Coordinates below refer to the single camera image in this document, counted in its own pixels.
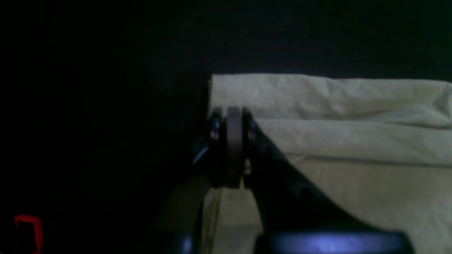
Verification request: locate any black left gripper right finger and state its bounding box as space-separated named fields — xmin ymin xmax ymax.
xmin=230 ymin=107 xmax=414 ymax=254

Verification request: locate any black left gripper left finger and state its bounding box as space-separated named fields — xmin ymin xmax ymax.
xmin=155 ymin=107 xmax=235 ymax=254

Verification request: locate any light green T-shirt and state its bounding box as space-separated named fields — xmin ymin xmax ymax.
xmin=210 ymin=74 xmax=452 ymax=254

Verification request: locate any red black clamp right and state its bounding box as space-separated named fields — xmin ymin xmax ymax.
xmin=14 ymin=214 xmax=44 ymax=254

